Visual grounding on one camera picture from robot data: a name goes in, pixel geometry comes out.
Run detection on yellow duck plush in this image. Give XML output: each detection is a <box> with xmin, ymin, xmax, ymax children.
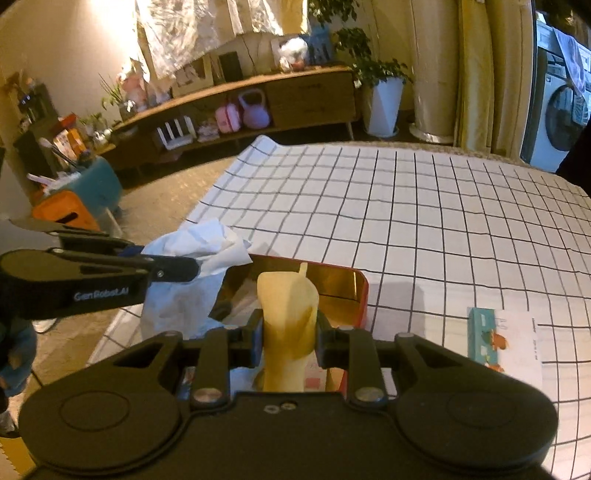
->
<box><xmin>252</xmin><ymin>262</ymin><xmax>321</xmax><ymax>393</ymax></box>

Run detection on red tin box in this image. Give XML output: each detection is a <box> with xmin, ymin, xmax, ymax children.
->
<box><xmin>208</xmin><ymin>253</ymin><xmax>370</xmax><ymax>398</ymax></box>

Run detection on white cracked panel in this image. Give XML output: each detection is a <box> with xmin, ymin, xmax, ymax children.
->
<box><xmin>233</xmin><ymin>36</ymin><xmax>280</xmax><ymax>77</ymax></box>

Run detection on wooden sideboard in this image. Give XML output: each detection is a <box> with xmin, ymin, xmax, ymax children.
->
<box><xmin>99</xmin><ymin>65</ymin><xmax>358</xmax><ymax>176</ymax></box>

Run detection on white washing machine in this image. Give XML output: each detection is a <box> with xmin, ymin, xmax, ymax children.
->
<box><xmin>519</xmin><ymin>23</ymin><xmax>591</xmax><ymax>174</ymax></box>

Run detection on black speaker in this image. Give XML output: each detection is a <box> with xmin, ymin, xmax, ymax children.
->
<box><xmin>217</xmin><ymin>51</ymin><xmax>244</xmax><ymax>85</ymax></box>

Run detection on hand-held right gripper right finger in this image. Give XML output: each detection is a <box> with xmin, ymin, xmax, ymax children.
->
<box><xmin>315</xmin><ymin>311</ymin><xmax>467</xmax><ymax>409</ymax></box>

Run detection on white cloth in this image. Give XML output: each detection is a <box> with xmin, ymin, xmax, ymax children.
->
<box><xmin>140</xmin><ymin>218</ymin><xmax>254</xmax><ymax>344</ymax></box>

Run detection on white slatted rack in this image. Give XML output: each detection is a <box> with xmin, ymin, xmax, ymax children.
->
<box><xmin>156</xmin><ymin>115</ymin><xmax>197</xmax><ymax>151</ymax></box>

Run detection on beige curtains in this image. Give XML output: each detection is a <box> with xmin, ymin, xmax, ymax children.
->
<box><xmin>369</xmin><ymin>0</ymin><xmax>536</xmax><ymax>155</ymax></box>

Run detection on white teal tissue pack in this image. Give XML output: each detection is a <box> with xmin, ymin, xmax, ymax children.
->
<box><xmin>467</xmin><ymin>307</ymin><xmax>543</xmax><ymax>377</ymax></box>

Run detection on dark cabinet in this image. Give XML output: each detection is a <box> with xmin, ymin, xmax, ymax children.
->
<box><xmin>14</xmin><ymin>83</ymin><xmax>61</xmax><ymax>185</ymax></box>

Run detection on white towel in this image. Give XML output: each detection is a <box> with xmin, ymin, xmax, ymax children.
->
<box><xmin>551</xmin><ymin>25</ymin><xmax>587</xmax><ymax>97</ymax></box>

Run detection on orange box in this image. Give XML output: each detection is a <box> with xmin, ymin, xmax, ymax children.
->
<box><xmin>31</xmin><ymin>189</ymin><xmax>100</xmax><ymax>232</ymax></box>

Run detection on cream patterned hanging cloth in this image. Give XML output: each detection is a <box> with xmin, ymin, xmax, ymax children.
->
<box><xmin>134</xmin><ymin>0</ymin><xmax>310</xmax><ymax>81</ymax></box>

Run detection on picture frame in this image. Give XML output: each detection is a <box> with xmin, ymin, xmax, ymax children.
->
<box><xmin>172</xmin><ymin>58</ymin><xmax>215</xmax><ymax>97</ymax></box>

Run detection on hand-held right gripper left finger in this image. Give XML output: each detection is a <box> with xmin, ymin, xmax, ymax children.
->
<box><xmin>111</xmin><ymin>309</ymin><xmax>265</xmax><ymax>409</ymax></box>

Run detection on pink kettlebell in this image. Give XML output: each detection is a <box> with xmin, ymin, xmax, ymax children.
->
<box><xmin>238</xmin><ymin>89</ymin><xmax>271</xmax><ymax>129</ymax></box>

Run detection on blue bottle pack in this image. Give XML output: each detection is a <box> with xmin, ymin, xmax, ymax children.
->
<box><xmin>307</xmin><ymin>28</ymin><xmax>333</xmax><ymax>65</ymax></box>

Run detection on white checkered tablecloth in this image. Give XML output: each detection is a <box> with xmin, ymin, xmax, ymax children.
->
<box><xmin>88</xmin><ymin>135</ymin><xmax>591</xmax><ymax>480</ymax></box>

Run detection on pink doll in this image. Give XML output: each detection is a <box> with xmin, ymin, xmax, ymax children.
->
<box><xmin>117</xmin><ymin>60</ymin><xmax>148</xmax><ymax>109</ymax></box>

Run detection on small plant in vase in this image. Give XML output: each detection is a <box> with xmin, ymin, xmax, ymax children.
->
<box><xmin>99</xmin><ymin>74</ymin><xmax>137</xmax><ymax>123</ymax></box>

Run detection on pink case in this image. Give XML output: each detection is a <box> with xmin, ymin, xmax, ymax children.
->
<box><xmin>215</xmin><ymin>104</ymin><xmax>241</xmax><ymax>134</ymax></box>

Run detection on filled plastic bag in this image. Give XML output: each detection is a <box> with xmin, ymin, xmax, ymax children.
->
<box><xmin>277</xmin><ymin>36</ymin><xmax>309</xmax><ymax>72</ymax></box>

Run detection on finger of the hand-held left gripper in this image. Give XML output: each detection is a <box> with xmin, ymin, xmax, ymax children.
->
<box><xmin>8</xmin><ymin>217</ymin><xmax>145</xmax><ymax>258</ymax></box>
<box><xmin>147</xmin><ymin>255</ymin><xmax>203</xmax><ymax>284</ymax></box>

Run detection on potted plant white planter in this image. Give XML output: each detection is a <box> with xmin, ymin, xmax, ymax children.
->
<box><xmin>309</xmin><ymin>0</ymin><xmax>414</xmax><ymax>139</ymax></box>

